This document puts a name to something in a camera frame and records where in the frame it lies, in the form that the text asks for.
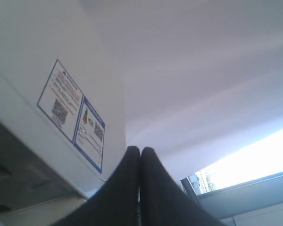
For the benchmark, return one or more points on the window frame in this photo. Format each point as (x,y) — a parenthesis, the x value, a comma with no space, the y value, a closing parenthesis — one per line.
(254,203)

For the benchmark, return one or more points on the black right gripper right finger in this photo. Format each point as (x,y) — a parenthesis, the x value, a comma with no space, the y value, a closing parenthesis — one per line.
(163,203)

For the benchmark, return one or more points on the blue white warning sticker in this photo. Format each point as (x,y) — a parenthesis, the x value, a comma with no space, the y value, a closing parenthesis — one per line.
(67,107)

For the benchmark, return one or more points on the white microwave oven body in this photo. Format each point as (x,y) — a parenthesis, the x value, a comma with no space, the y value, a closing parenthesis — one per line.
(33,35)

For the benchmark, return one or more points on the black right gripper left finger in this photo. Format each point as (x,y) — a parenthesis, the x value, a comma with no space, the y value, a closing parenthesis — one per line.
(115,204)

